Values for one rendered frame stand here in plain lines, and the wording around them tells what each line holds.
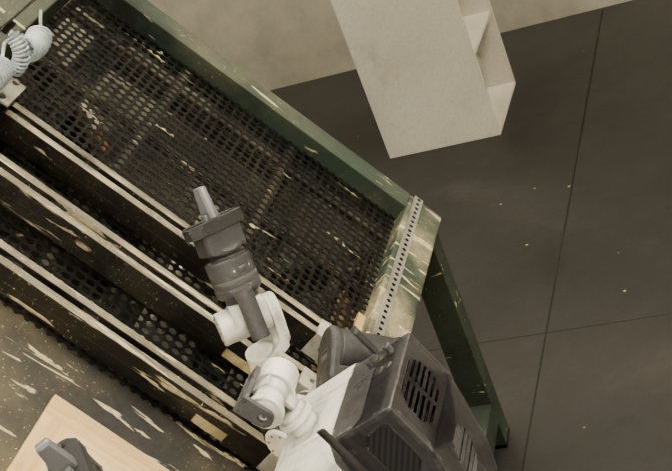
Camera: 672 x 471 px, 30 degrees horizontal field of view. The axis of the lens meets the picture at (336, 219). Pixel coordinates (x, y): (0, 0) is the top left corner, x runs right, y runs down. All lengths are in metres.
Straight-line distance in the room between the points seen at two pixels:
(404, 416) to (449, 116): 4.30
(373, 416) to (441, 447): 0.13
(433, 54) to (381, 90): 0.33
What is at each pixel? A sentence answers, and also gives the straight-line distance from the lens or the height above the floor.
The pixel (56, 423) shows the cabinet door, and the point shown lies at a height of 1.33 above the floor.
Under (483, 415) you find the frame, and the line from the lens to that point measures 3.95.
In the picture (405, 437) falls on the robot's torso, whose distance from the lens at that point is 1.93.
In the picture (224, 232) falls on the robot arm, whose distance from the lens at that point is 2.30.
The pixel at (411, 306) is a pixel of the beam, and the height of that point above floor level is 0.83.
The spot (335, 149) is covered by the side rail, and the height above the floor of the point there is 1.13.
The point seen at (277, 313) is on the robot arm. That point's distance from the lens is 2.32.
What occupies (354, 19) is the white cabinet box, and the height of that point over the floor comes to 0.75.
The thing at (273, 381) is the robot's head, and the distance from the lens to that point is 2.04.
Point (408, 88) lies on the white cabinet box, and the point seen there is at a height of 0.34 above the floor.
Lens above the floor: 2.47
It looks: 25 degrees down
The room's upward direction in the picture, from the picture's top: 22 degrees counter-clockwise
